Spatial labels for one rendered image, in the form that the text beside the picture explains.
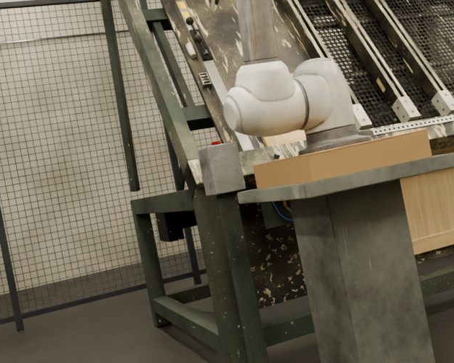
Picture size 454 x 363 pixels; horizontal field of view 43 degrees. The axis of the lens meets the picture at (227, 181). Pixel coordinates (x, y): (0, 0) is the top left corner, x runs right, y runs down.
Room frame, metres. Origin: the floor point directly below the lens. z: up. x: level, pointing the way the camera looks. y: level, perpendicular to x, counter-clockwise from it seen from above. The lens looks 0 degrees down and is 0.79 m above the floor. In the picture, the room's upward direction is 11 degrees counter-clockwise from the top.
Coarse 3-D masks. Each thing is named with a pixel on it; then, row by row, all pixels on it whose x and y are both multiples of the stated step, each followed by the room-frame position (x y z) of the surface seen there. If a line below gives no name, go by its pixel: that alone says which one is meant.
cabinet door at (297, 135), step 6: (294, 132) 2.57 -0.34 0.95; (300, 132) 2.58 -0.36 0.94; (264, 138) 2.51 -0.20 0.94; (270, 138) 2.51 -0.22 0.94; (276, 138) 2.52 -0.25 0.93; (282, 138) 2.53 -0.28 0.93; (288, 138) 2.54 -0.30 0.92; (294, 138) 2.54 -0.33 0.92; (300, 138) 2.55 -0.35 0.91; (264, 144) 2.51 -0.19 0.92; (270, 144) 2.50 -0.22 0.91; (276, 144) 2.50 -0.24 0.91
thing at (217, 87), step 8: (184, 0) 2.88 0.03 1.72; (176, 8) 2.88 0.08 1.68; (184, 24) 2.80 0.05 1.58; (192, 40) 2.74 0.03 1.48; (200, 56) 2.68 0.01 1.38; (200, 64) 2.70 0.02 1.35; (208, 64) 2.66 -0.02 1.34; (208, 72) 2.63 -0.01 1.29; (216, 72) 2.64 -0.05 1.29; (216, 80) 2.62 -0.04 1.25; (216, 88) 2.59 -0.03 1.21; (224, 88) 2.60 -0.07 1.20; (216, 96) 2.59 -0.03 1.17; (224, 96) 2.57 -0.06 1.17; (232, 136) 2.50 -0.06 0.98; (240, 136) 2.46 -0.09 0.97; (240, 144) 2.43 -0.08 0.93; (248, 144) 2.44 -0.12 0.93
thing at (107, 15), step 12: (108, 0) 3.35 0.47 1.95; (108, 12) 3.34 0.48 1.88; (108, 24) 3.36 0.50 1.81; (108, 36) 3.37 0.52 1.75; (108, 48) 3.39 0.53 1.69; (120, 72) 3.42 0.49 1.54; (120, 84) 3.42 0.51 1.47; (120, 96) 3.42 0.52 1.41; (120, 108) 3.44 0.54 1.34; (120, 120) 3.46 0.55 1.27; (132, 144) 3.50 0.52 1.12; (132, 156) 3.49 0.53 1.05; (132, 168) 3.49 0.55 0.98; (180, 168) 2.80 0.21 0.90; (132, 180) 3.51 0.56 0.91; (180, 180) 2.85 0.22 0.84
